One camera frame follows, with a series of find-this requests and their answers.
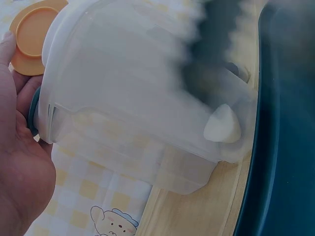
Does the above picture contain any person's left hand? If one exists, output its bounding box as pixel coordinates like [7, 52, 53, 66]
[0, 31, 57, 236]

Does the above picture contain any translucent white plastic container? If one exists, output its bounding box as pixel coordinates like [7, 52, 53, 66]
[40, 0, 257, 196]

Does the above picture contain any orange round lid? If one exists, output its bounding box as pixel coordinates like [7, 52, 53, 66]
[9, 0, 69, 77]

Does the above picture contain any white dough lump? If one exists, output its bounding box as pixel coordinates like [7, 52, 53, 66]
[203, 103, 242, 144]

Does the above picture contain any dark teal basin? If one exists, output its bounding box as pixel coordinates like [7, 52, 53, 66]
[230, 0, 315, 236]

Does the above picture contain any dark teal ring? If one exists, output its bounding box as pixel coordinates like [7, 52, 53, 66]
[27, 87, 42, 135]

